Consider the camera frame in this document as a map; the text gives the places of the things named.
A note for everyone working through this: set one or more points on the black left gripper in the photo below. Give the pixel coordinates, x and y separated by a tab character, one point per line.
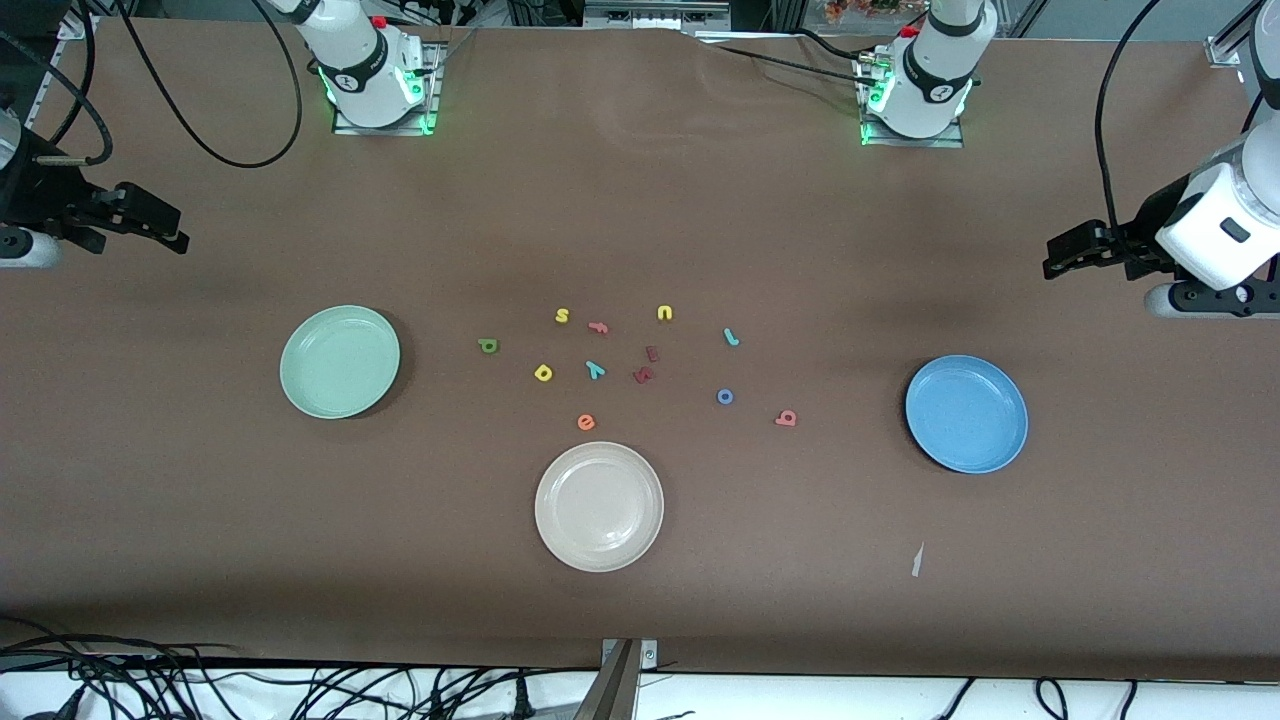
1150	226

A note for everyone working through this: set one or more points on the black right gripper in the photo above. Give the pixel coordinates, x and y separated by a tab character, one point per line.
42	198

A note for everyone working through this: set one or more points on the teal letter y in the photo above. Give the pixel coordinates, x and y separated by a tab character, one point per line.
596	372

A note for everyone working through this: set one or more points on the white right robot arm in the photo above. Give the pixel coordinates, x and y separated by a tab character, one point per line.
365	70

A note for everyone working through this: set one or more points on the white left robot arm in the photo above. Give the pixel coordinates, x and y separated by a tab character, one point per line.
935	70

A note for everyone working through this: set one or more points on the blue plate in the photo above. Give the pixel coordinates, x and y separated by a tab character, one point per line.
966	414

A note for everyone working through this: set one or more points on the light green plate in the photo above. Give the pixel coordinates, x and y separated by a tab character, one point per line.
340	362

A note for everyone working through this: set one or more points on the orange dried flowers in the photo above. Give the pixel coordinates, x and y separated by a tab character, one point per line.
860	10

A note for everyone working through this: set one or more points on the white paper scrap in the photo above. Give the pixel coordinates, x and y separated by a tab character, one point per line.
917	562

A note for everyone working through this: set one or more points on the grey metal box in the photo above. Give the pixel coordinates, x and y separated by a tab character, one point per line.
655	12

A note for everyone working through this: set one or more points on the beige plate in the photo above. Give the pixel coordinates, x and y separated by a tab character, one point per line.
599	506

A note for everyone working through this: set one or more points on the grey support beam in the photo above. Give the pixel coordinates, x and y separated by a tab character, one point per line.
610	695

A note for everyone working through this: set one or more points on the aluminium frame rail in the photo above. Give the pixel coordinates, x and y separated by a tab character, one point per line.
1225	45
75	25

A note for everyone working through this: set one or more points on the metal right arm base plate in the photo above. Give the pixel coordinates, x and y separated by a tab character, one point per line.
385	131

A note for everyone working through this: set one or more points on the metal table edge bracket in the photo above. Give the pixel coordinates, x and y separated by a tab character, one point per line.
648	655

